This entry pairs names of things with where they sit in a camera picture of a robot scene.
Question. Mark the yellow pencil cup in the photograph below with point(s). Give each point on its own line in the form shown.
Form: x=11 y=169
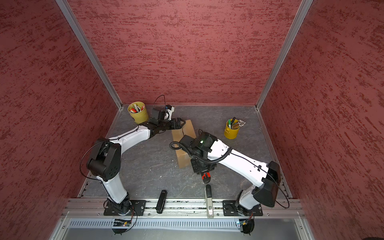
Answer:
x=229 y=132

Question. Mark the aluminium corner post right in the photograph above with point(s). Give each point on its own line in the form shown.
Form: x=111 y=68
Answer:
x=291 y=35

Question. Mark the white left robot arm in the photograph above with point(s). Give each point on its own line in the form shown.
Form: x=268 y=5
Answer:
x=105 y=159

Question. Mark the circuit board with wires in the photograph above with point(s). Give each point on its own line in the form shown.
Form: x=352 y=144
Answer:
x=121 y=226
x=246 y=226

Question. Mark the black handle on rail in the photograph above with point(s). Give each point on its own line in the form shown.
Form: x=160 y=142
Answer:
x=161 y=202

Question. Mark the left circuit board with wires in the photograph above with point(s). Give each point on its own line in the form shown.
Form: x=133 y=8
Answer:
x=121 y=226

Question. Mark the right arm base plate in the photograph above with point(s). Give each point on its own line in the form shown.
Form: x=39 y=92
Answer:
x=231 y=208

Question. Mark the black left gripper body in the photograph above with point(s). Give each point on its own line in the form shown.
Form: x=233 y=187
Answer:
x=168 y=124

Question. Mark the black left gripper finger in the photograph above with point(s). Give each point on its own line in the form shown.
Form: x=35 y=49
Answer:
x=180 y=121
x=179 y=126

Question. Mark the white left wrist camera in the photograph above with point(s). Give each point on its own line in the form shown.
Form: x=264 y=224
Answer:
x=169 y=111

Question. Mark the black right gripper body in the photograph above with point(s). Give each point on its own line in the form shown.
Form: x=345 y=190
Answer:
x=202 y=165

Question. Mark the red black utility knife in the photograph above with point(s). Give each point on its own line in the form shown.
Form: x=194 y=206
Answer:
x=206 y=177

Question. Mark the aluminium front rail frame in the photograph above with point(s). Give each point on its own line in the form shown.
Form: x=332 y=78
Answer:
x=178 y=214

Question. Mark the right circuit board with wires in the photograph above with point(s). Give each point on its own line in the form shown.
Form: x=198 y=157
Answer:
x=246 y=226

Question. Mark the aluminium corner post left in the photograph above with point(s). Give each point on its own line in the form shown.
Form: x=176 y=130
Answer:
x=79 y=33

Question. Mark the yellow-green pen holder cup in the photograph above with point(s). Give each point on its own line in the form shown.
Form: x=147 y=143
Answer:
x=138 y=112

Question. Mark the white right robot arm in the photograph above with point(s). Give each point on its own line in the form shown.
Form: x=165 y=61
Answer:
x=265 y=177

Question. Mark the aluminium corner post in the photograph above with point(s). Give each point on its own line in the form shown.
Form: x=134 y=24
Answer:
x=291 y=35
x=79 y=33

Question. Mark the coloured pencils bundle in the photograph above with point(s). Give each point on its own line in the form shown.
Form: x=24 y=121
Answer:
x=239 y=124

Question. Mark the silver latch with black handle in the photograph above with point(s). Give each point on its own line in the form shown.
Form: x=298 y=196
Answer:
x=209 y=202

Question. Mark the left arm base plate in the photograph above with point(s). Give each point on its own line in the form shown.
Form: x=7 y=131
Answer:
x=136 y=207

